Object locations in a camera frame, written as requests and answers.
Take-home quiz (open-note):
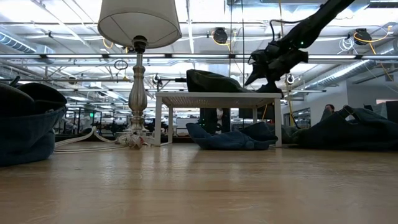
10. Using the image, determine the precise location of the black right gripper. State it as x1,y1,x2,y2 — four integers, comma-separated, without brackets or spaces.
244,42,308,93

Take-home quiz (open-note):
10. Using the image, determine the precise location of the blue denim baseball cap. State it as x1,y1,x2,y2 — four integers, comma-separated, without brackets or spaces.
185,121,279,151
0,105,67,167

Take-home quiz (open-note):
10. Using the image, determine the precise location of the white perforated metal shelf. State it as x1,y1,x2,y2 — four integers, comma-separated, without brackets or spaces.
154,91,283,147

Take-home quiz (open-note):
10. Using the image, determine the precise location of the black equipment cabinet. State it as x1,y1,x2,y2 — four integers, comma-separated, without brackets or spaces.
198,108,233,134

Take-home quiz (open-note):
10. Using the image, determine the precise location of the person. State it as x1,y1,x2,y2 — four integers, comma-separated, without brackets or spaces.
321,104,336,122

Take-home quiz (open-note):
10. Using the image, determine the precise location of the black monitor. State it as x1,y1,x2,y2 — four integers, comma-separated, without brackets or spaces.
385,100,398,126

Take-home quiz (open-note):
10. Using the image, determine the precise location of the white shade silver table lamp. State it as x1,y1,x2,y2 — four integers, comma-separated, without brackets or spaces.
98,0,183,138

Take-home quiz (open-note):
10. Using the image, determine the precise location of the black aluminium table frame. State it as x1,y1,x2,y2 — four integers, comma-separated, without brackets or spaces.
54,133,187,144

